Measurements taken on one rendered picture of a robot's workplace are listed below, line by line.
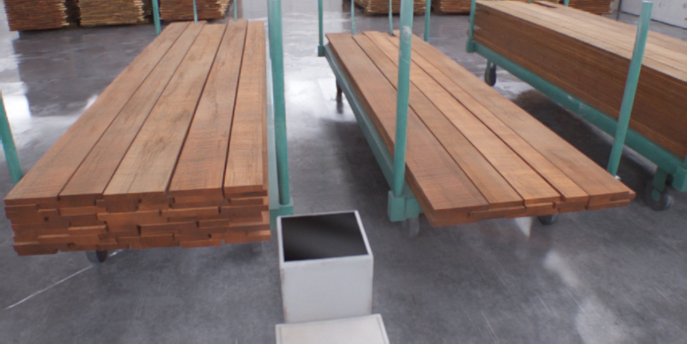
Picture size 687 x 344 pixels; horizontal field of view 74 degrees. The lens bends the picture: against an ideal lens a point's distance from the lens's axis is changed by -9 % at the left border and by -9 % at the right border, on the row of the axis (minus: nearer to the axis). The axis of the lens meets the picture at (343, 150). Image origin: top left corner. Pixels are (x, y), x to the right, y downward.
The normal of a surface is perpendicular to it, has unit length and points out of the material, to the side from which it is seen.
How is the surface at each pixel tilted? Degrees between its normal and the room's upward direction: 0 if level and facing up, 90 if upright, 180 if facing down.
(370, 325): 0
